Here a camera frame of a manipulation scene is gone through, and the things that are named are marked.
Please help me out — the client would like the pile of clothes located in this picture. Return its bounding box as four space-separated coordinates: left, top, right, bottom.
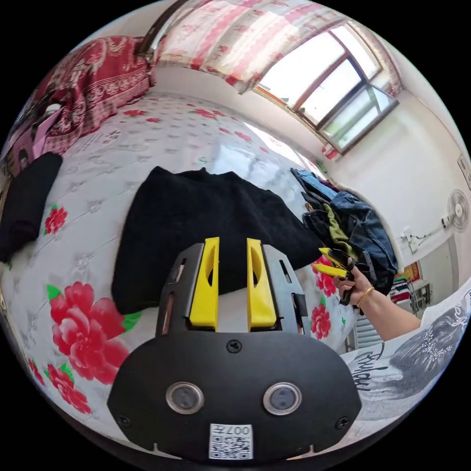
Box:
289 167 401 295

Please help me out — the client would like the window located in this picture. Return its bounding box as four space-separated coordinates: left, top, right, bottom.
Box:
253 25 401 156

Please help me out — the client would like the bed with floral sheet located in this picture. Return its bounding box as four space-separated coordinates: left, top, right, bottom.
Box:
0 92 367 444

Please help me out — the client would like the folded black garment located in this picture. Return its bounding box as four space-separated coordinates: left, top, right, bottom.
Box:
0 152 64 263

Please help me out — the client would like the red patterned rolled blanket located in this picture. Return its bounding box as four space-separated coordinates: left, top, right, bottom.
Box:
22 36 159 155

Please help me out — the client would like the black long sleeve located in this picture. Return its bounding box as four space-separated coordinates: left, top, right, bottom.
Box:
111 166 325 316

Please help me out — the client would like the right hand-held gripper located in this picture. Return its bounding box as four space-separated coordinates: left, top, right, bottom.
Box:
312 247 366 315

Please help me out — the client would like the white wall fan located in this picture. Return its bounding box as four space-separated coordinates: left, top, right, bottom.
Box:
441 188 471 232

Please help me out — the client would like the person's right hand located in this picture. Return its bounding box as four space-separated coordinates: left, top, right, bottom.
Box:
338 265 374 309

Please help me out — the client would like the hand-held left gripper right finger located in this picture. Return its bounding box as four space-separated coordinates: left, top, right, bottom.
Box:
246 237 278 331

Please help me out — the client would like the person's body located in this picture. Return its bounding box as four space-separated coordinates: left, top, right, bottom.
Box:
340 276 471 426

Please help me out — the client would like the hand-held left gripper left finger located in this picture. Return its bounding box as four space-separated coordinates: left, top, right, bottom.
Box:
189 237 221 329

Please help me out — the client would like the red and white curtain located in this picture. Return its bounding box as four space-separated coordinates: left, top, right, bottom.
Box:
157 0 356 96

